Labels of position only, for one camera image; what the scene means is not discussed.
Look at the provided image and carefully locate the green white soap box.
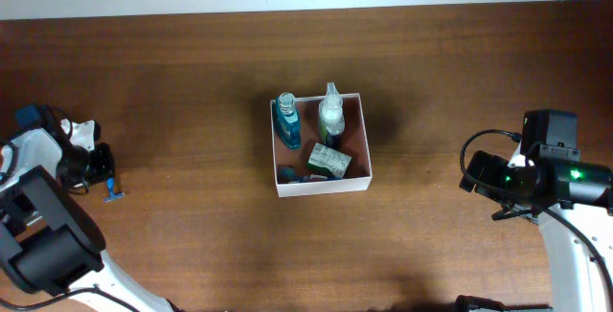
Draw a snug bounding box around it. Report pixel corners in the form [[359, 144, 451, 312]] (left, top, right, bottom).
[[307, 143, 352, 179]]

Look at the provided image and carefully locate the blue disposable razor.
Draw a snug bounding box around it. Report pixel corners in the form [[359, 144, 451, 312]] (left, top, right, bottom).
[[103, 178, 125, 203]]

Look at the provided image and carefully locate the teal mouthwash bottle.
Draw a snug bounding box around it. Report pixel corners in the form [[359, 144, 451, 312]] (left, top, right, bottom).
[[273, 92, 301, 149]]

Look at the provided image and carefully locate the teal red toothpaste box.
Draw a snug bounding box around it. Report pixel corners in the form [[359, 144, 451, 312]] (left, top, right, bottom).
[[279, 167, 335, 184]]

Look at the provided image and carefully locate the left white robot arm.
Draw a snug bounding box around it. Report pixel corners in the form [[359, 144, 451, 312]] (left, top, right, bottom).
[[1, 122, 176, 311]]

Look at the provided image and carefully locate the clear purple liquid bottle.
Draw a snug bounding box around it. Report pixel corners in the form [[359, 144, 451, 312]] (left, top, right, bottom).
[[318, 82, 345, 149]]

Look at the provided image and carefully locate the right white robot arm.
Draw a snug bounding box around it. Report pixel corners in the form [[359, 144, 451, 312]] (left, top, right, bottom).
[[460, 145, 612, 311]]

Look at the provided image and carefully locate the white open cardboard box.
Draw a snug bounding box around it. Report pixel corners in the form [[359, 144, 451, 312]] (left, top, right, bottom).
[[271, 93, 373, 197]]

